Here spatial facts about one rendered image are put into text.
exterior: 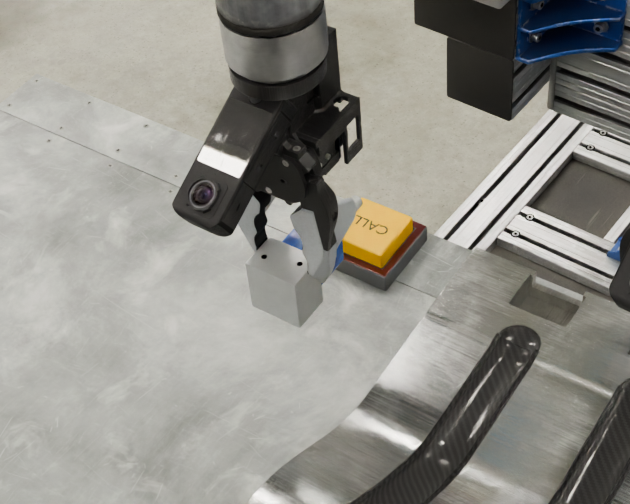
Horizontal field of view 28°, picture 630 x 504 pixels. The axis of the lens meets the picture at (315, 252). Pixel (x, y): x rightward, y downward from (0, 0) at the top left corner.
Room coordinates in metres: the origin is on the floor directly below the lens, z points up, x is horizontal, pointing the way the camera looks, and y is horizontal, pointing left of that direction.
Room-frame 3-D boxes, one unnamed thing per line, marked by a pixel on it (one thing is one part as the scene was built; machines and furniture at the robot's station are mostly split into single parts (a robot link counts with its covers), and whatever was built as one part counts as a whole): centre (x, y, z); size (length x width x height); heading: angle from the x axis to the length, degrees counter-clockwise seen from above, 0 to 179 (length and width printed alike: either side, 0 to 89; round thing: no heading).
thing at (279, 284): (0.74, 0.00, 0.93); 0.13 x 0.05 x 0.05; 142
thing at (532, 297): (0.69, -0.19, 0.87); 0.05 x 0.05 x 0.04; 52
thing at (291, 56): (0.73, 0.01, 1.17); 0.08 x 0.08 x 0.05
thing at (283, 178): (0.73, 0.01, 1.09); 0.09 x 0.08 x 0.12; 142
